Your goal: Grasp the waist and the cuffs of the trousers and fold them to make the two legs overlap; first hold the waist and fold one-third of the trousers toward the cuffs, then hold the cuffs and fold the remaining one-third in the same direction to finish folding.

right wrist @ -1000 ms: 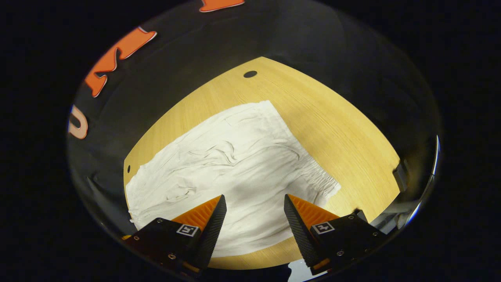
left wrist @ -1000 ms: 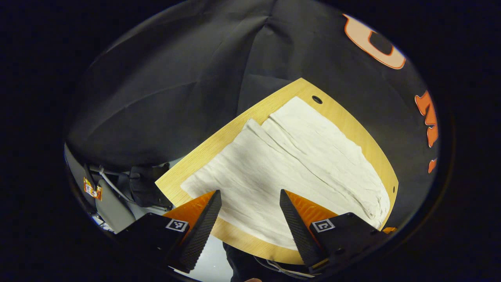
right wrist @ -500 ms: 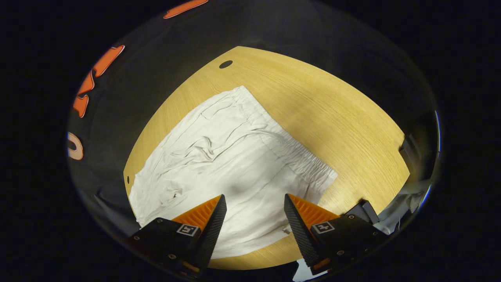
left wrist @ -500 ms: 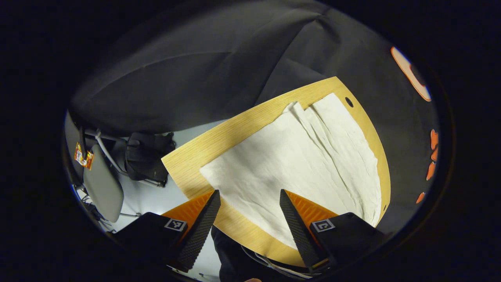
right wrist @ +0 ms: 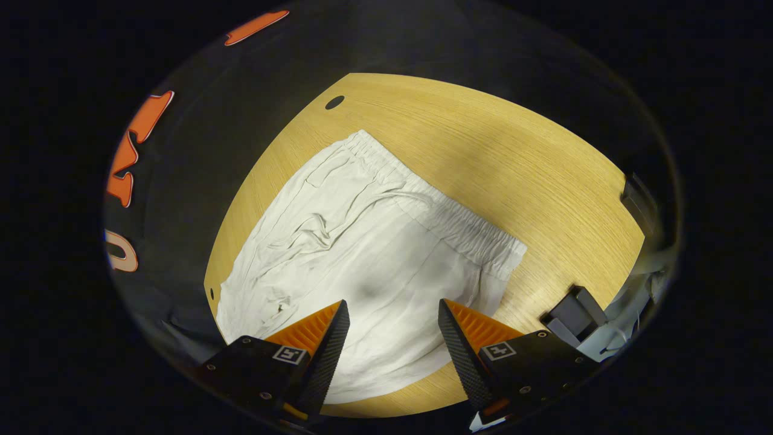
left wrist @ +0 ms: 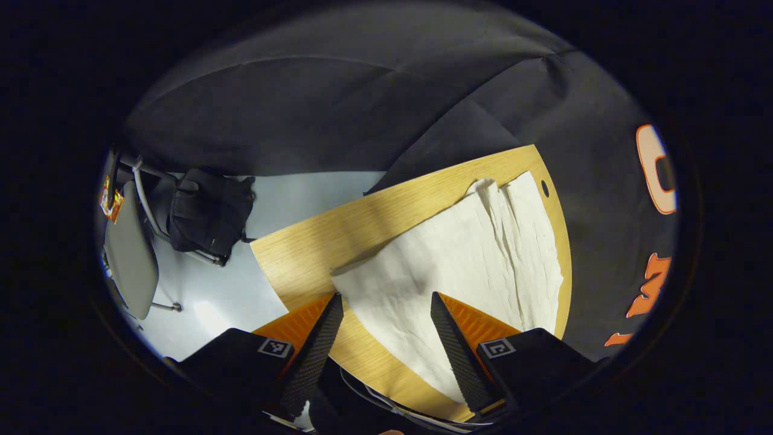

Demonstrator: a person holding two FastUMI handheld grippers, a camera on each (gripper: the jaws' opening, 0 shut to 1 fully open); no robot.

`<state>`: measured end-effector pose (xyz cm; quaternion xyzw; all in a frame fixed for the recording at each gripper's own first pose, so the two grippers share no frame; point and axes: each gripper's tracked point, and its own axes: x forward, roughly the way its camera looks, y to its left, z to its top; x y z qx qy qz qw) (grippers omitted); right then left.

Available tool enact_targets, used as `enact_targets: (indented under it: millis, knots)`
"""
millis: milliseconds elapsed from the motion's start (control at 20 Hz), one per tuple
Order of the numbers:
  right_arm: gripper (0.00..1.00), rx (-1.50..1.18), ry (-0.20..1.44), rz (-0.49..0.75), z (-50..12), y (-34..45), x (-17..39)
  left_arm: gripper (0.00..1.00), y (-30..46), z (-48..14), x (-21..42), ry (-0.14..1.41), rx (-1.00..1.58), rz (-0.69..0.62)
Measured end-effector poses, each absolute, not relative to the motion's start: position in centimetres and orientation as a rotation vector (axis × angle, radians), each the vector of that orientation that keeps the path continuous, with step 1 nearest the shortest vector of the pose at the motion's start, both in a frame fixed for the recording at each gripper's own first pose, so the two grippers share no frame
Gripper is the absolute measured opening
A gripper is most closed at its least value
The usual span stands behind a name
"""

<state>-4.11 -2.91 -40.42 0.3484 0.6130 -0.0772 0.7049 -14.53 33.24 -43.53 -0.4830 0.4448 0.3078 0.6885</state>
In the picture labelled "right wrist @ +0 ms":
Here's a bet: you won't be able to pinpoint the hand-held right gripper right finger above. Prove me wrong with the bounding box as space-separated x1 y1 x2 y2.
437 298 601 433

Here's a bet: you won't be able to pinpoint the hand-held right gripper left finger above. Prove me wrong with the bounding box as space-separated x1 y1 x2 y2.
192 299 351 427

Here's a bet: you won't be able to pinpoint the white jeans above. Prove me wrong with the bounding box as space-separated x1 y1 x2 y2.
216 129 527 404

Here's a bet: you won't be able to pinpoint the pale grey sheet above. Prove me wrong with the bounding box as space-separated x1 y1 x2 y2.
579 248 672 363

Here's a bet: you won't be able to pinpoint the grey plastic bracket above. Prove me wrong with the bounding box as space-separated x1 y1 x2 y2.
621 172 660 237
540 285 609 349

